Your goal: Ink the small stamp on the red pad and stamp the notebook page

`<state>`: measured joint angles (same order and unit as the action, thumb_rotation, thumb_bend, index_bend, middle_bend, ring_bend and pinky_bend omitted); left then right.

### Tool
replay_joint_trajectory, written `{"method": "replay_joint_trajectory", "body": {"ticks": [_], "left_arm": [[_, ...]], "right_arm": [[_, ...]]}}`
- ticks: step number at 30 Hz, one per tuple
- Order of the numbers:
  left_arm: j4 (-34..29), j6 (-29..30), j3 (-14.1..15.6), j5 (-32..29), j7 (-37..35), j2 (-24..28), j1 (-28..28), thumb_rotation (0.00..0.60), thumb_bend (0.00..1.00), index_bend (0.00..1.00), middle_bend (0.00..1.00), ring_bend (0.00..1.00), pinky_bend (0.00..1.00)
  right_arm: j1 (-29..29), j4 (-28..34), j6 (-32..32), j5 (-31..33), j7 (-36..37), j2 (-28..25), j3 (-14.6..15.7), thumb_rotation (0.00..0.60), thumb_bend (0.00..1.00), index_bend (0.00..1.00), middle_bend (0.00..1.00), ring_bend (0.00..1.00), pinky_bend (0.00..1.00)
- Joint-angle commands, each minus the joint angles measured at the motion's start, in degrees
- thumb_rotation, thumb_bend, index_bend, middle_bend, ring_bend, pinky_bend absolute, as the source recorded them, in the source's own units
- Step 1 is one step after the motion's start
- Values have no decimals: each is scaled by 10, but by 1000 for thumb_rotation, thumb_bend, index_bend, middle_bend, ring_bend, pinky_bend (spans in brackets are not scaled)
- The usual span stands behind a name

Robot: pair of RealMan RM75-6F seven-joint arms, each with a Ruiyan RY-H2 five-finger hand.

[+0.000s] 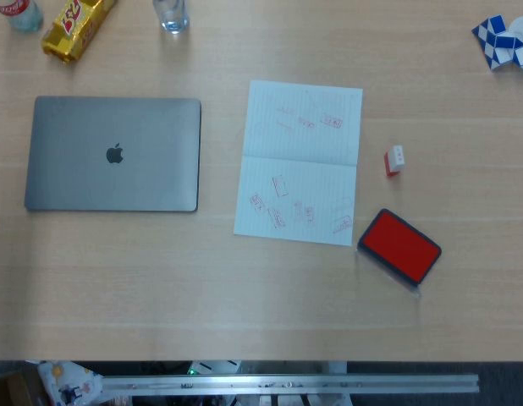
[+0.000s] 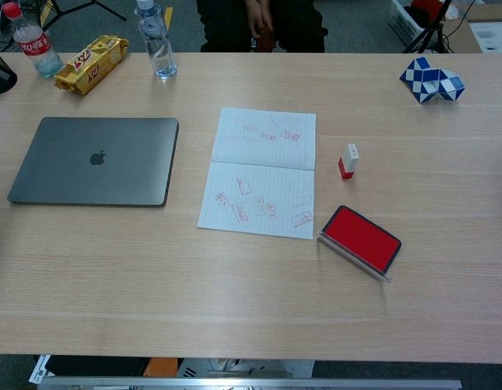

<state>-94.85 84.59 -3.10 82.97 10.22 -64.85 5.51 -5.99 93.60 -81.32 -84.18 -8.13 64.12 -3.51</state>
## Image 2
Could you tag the white plastic basket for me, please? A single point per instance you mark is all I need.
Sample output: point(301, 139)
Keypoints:
point(407, 22)

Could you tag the aluminium rail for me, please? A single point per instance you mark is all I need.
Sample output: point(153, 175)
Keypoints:
point(251, 385)

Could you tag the seated person in black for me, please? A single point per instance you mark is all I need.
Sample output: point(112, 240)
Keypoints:
point(261, 24)

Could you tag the open lined notebook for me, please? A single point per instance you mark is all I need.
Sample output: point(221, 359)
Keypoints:
point(261, 174)

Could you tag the gold snack packet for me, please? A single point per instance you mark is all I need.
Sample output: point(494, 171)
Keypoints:
point(90, 65)

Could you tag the black tripod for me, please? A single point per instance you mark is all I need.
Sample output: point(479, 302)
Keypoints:
point(72, 10)
point(427, 34)

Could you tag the white device under table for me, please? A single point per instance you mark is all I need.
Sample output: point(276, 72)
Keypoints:
point(251, 367)

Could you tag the red and white stamp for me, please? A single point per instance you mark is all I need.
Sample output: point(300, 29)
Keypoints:
point(348, 162)

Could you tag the grey closed laptop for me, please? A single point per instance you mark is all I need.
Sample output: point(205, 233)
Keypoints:
point(94, 160)

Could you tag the black box under table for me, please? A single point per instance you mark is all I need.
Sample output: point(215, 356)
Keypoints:
point(96, 365)

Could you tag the white foam insert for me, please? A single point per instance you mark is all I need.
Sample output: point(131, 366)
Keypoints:
point(492, 36)

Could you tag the white paper label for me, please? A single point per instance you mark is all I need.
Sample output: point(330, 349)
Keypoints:
point(41, 369)

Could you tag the brown cardboard box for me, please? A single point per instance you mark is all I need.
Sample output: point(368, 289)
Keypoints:
point(462, 36)

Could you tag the blue white snake puzzle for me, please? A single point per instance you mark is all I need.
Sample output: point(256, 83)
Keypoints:
point(431, 79)

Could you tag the red object in basket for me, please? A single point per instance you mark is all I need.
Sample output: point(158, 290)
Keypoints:
point(427, 8)

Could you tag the orange part under table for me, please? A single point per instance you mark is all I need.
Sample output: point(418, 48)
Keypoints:
point(161, 367)

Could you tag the clear plastic water bottle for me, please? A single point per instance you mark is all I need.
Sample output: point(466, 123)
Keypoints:
point(157, 40)

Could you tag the plastic bottle with red label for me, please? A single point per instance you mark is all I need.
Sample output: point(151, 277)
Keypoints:
point(33, 44)

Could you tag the red ink pad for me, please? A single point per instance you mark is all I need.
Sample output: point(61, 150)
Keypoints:
point(358, 239)

